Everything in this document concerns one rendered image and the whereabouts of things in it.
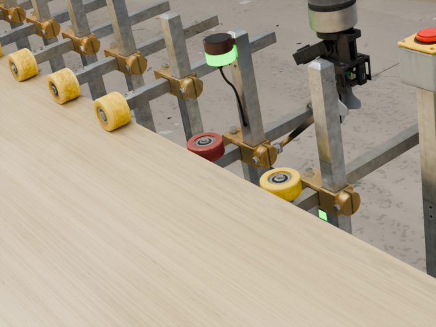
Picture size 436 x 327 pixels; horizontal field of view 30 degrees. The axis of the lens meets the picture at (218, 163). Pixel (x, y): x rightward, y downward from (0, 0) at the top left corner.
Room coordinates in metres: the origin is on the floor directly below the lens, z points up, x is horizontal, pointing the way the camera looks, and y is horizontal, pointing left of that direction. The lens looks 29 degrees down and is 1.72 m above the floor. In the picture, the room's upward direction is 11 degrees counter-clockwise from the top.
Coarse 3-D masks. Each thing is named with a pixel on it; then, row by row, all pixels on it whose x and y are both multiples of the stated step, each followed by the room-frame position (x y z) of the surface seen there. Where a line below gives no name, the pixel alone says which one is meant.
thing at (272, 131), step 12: (300, 108) 1.72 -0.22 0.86; (312, 108) 1.71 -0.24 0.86; (276, 120) 1.68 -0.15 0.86; (288, 120) 1.67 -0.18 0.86; (300, 120) 1.69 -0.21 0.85; (264, 132) 1.63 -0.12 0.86; (276, 132) 1.65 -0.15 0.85; (288, 132) 1.66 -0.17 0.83; (228, 156) 1.57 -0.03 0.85; (240, 156) 1.59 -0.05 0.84
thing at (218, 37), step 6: (210, 36) 1.57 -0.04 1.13; (216, 36) 1.57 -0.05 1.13; (222, 36) 1.56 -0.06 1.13; (228, 36) 1.55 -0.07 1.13; (210, 42) 1.54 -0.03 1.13; (216, 42) 1.53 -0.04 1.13; (210, 54) 1.54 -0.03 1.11; (216, 54) 1.53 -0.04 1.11; (234, 60) 1.56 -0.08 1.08; (222, 66) 1.55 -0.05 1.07; (234, 66) 1.56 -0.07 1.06; (222, 72) 1.55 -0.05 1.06; (234, 90) 1.56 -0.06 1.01; (240, 102) 1.56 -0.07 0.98; (240, 108) 1.56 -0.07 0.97; (246, 126) 1.56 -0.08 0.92
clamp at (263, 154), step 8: (240, 128) 1.66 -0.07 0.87; (224, 136) 1.64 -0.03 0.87; (232, 136) 1.63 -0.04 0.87; (240, 136) 1.62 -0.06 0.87; (224, 144) 1.64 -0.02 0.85; (240, 144) 1.59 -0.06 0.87; (264, 144) 1.56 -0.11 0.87; (248, 152) 1.56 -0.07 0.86; (256, 152) 1.55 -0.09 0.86; (264, 152) 1.54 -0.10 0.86; (272, 152) 1.55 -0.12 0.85; (240, 160) 1.60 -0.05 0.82; (248, 160) 1.57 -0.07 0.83; (256, 160) 1.54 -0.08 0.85; (264, 160) 1.54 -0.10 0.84; (272, 160) 1.55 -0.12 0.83; (256, 168) 1.55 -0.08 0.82
